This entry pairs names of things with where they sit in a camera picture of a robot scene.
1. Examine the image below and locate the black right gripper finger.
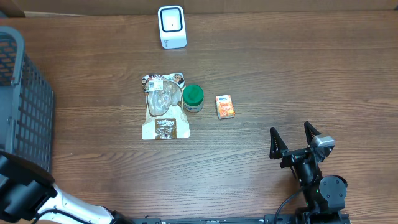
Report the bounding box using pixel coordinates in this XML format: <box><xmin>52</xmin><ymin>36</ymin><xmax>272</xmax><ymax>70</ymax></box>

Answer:
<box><xmin>304</xmin><ymin>121</ymin><xmax>321</xmax><ymax>145</ymax></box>
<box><xmin>269</xmin><ymin>127</ymin><xmax>289</xmax><ymax>159</ymax></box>

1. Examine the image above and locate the orange Kleenex tissue pack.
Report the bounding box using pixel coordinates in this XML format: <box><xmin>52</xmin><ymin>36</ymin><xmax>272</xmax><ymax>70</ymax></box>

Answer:
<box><xmin>215</xmin><ymin>95</ymin><xmax>236</xmax><ymax>119</ymax></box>

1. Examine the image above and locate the green lid jar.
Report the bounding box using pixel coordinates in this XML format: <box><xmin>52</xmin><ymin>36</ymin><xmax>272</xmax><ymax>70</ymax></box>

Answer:
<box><xmin>183</xmin><ymin>85</ymin><xmax>204</xmax><ymax>113</ymax></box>

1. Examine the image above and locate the clear snack bag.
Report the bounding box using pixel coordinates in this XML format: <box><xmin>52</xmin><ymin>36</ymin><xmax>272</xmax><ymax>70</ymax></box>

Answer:
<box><xmin>141</xmin><ymin>73</ymin><xmax>190</xmax><ymax>140</ymax></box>

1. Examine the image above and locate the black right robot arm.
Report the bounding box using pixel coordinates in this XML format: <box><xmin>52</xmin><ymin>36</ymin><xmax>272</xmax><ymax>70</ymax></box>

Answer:
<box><xmin>269</xmin><ymin>121</ymin><xmax>349</xmax><ymax>223</ymax></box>

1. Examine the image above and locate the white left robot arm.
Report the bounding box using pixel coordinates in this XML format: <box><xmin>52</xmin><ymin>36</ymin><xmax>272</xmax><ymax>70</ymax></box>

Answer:
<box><xmin>1</xmin><ymin>151</ymin><xmax>134</xmax><ymax>224</ymax></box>

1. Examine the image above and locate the white barcode scanner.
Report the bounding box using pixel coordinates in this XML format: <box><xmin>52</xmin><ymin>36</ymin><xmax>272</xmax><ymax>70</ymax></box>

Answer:
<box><xmin>157</xmin><ymin>5</ymin><xmax>187</xmax><ymax>49</ymax></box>

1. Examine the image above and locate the grey plastic basket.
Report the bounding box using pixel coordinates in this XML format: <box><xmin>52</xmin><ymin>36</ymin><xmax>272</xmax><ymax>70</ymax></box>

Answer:
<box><xmin>1</xmin><ymin>26</ymin><xmax>55</xmax><ymax>172</ymax></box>

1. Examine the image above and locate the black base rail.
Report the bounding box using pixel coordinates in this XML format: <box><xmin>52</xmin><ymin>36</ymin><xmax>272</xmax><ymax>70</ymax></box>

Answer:
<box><xmin>130</xmin><ymin>213</ymin><xmax>352</xmax><ymax>224</ymax></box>

